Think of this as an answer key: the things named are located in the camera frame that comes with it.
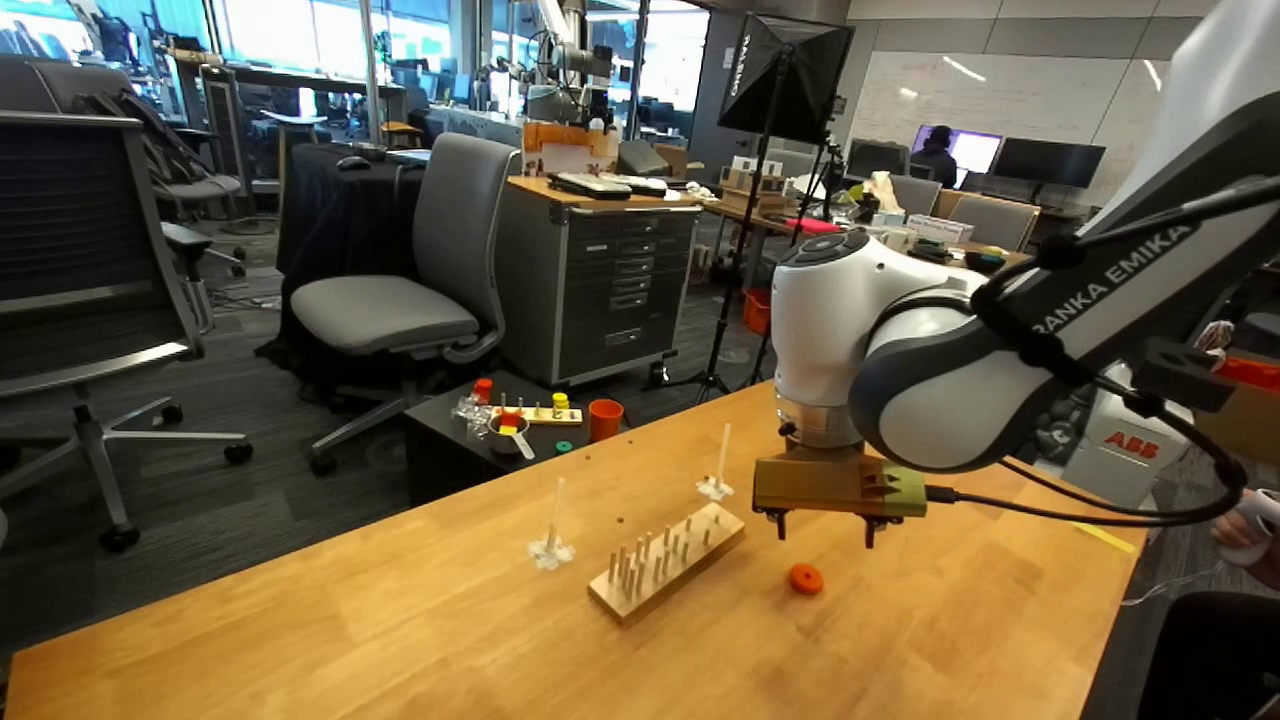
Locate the softbox light on stand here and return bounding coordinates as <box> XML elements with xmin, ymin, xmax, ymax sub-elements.
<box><xmin>648</xmin><ymin>12</ymin><xmax>857</xmax><ymax>403</ymax></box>

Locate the row of dark office chairs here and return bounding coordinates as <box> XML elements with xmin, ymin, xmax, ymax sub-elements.
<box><xmin>0</xmin><ymin>54</ymin><xmax>249</xmax><ymax>281</ymax></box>

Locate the black keyboard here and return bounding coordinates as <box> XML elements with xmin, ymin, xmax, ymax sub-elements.
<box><xmin>547</xmin><ymin>171</ymin><xmax>669</xmax><ymax>202</ymax></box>

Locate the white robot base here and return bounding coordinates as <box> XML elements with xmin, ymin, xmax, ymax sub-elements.
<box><xmin>1058</xmin><ymin>362</ymin><xmax>1193</xmax><ymax>511</ymax></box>

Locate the person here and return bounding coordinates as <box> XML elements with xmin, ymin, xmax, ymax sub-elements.
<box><xmin>910</xmin><ymin>125</ymin><xmax>959</xmax><ymax>190</ymax></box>

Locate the yellow tape strip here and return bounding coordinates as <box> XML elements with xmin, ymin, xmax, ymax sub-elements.
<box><xmin>1073</xmin><ymin>520</ymin><xmax>1138</xmax><ymax>555</ymax></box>

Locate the hand controller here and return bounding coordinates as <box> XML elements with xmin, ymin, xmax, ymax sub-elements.
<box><xmin>1226</xmin><ymin>488</ymin><xmax>1280</xmax><ymax>569</ymax></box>

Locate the low black table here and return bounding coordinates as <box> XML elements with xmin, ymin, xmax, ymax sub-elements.
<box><xmin>404</xmin><ymin>384</ymin><xmax>631</xmax><ymax>507</ymax></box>

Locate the orange and white box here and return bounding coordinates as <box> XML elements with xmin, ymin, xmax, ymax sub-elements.
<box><xmin>521</xmin><ymin>120</ymin><xmax>622</xmax><ymax>180</ymax></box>

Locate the lit purple screen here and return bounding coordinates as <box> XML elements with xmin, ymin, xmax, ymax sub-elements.
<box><xmin>911</xmin><ymin>124</ymin><xmax>1005</xmax><ymax>177</ymax></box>

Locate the wooden stacking toy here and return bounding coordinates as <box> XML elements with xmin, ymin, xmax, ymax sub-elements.
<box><xmin>490</xmin><ymin>392</ymin><xmax>584</xmax><ymax>429</ymax></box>

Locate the wooden peg board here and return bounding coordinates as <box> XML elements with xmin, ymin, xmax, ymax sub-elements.
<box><xmin>587</xmin><ymin>502</ymin><xmax>747</xmax><ymax>627</ymax></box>

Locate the metal measuring cup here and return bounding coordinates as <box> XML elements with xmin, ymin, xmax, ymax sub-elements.
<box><xmin>487</xmin><ymin>412</ymin><xmax>537</xmax><ymax>462</ymax></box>

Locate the person's hand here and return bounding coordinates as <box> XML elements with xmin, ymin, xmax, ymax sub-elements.
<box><xmin>1210</xmin><ymin>505</ymin><xmax>1280</xmax><ymax>591</ymax></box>

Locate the black monitor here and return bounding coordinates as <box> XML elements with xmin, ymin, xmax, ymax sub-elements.
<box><xmin>989</xmin><ymin>137</ymin><xmax>1107</xmax><ymax>193</ymax></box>

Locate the black mesh office chair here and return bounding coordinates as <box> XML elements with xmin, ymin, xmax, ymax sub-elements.
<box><xmin>0</xmin><ymin>110</ymin><xmax>255</xmax><ymax>554</ymax></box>

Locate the clear stand with rod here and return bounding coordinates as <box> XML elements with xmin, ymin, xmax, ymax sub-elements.
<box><xmin>528</xmin><ymin>477</ymin><xmax>577</xmax><ymax>572</ymax></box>
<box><xmin>696</xmin><ymin>423</ymin><xmax>736</xmax><ymax>502</ymax></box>

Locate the grey office chair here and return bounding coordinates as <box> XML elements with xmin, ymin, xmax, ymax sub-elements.
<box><xmin>289</xmin><ymin>132</ymin><xmax>522</xmax><ymax>477</ymax></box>

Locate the grey tool cabinet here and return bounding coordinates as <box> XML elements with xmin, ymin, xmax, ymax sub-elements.
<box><xmin>496</xmin><ymin>175</ymin><xmax>704</xmax><ymax>390</ymax></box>

